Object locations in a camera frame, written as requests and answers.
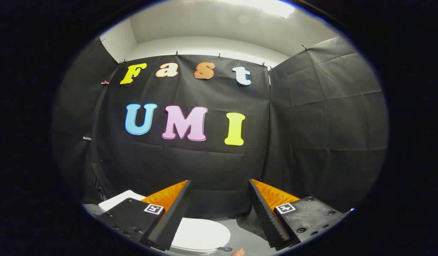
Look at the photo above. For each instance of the white toilet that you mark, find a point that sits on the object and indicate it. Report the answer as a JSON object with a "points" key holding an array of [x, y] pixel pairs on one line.
{"points": [[119, 201]]}

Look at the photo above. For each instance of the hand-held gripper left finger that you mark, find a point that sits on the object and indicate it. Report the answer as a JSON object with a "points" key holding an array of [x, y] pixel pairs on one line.
{"points": [[174, 217]]}

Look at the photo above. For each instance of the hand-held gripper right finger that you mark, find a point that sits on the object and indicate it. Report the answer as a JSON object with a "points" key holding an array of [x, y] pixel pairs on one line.
{"points": [[265, 217]]}

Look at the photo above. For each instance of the white toilet lid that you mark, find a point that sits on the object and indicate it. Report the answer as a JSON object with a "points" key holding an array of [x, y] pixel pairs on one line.
{"points": [[201, 233]]}

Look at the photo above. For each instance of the black backdrop cloth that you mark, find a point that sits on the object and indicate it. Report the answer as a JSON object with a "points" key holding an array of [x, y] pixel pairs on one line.
{"points": [[204, 167]]}

